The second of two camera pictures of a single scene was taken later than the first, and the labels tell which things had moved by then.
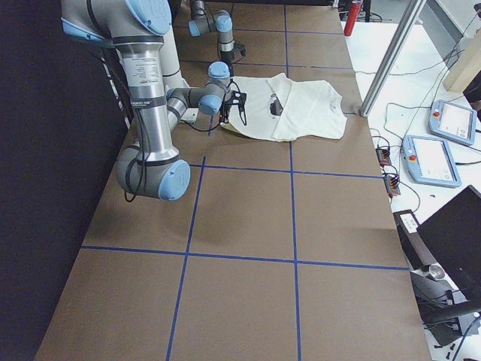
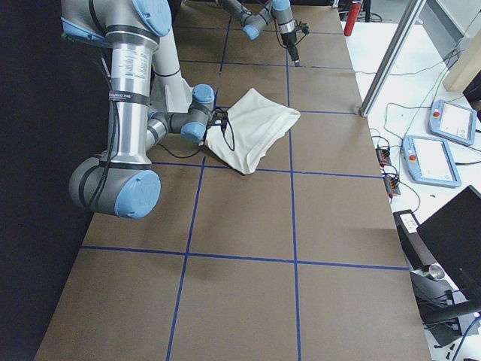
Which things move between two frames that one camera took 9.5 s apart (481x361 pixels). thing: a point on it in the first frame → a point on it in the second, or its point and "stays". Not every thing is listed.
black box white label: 412,238 stays
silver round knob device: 437,272 stays
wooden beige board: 466,65 stays
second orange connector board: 391,184 stays
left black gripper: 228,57 → 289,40
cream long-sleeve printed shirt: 280,108 → 254,123
